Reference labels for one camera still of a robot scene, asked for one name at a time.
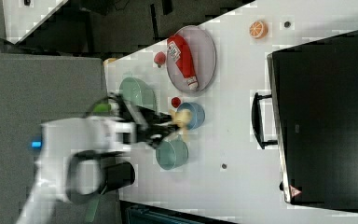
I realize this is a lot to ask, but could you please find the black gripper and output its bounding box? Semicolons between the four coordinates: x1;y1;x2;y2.
115;93;172;148

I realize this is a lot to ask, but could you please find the plush peeled banana toy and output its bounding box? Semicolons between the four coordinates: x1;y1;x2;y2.
170;109;192;142

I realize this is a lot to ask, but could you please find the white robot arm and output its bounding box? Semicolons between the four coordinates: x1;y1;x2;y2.
16;92;178;224

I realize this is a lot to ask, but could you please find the black toaster oven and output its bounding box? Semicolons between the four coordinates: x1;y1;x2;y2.
251;30;358;213

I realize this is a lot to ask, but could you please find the teal green cup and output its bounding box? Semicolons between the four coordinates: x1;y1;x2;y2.
156;139;188;170

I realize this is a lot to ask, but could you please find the small red ball toy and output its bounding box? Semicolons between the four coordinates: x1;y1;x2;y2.
171;97;181;108

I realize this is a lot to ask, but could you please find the green perforated colander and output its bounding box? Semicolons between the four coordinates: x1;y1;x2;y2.
119;77;157;111

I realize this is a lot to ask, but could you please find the blue bowl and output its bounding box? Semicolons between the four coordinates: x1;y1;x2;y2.
177;102;205;130

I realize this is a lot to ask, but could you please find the green toy at edge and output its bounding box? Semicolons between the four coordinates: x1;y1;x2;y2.
92;104;111;113

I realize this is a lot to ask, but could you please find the black cylinder cup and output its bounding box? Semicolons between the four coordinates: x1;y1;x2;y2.
104;161;135;191

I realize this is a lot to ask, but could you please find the red strawberry toy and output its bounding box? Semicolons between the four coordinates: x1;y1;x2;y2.
154;51;166;68

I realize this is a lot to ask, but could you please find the red ketchup bottle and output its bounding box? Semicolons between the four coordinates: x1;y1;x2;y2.
168;35;199;91

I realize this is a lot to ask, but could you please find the pink round plate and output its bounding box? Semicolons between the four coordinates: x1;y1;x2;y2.
166;26;216;93

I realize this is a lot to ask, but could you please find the orange slice toy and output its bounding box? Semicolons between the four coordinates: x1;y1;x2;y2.
249;21;268;39

